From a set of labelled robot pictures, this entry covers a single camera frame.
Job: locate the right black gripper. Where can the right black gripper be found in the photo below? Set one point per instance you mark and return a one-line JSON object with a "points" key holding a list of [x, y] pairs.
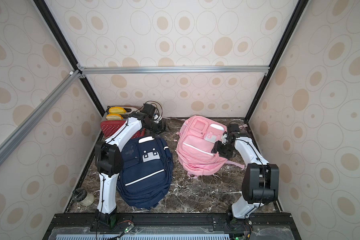
{"points": [[221, 149]]}

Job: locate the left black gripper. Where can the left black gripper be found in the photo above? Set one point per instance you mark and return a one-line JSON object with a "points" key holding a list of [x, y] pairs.
{"points": [[162, 129]]}

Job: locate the pink backpack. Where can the pink backpack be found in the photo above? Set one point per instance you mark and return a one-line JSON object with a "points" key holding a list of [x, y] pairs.
{"points": [[197, 139]]}

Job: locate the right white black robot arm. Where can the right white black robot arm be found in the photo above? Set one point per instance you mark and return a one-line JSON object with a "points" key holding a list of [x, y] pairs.
{"points": [[260, 184]]}

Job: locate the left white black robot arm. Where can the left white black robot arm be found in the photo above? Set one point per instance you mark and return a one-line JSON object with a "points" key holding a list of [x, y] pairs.
{"points": [[110, 163]]}

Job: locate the navy blue backpack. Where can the navy blue backpack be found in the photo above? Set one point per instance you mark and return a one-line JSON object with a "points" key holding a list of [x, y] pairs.
{"points": [[147, 173]]}

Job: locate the yellow toast slice front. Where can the yellow toast slice front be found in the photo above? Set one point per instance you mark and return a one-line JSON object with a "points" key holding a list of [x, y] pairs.
{"points": [[114, 117]]}

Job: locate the yellow toast slice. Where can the yellow toast slice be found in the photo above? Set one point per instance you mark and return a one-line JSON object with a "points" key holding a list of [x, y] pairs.
{"points": [[114, 117], [117, 110]]}

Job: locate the yellow toast slice rear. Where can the yellow toast slice rear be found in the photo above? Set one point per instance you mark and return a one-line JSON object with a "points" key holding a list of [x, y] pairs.
{"points": [[117, 110]]}

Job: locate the left diagonal aluminium bar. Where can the left diagonal aluminium bar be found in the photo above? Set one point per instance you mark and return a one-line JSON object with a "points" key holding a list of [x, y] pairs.
{"points": [[13, 140]]}

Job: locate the small green circuit board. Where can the small green circuit board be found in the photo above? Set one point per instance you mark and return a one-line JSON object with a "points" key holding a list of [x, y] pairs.
{"points": [[128, 228]]}

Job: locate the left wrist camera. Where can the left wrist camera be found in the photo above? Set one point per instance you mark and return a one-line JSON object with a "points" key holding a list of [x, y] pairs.
{"points": [[149, 109]]}

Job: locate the horizontal aluminium frame bar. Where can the horizontal aluminium frame bar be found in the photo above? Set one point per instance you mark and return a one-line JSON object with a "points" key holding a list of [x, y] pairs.
{"points": [[172, 70]]}

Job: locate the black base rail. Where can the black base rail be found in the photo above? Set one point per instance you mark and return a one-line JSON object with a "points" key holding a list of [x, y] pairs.
{"points": [[166, 226]]}

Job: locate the black left corner post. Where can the black left corner post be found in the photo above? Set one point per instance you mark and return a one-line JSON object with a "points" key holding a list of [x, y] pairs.
{"points": [[69, 54]]}

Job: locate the black corner post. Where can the black corner post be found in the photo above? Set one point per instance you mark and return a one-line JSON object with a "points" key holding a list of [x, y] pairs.
{"points": [[290, 28], [69, 54]]}

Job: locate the black right corner post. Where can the black right corner post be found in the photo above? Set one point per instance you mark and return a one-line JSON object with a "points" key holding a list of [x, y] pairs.
{"points": [[290, 28]]}

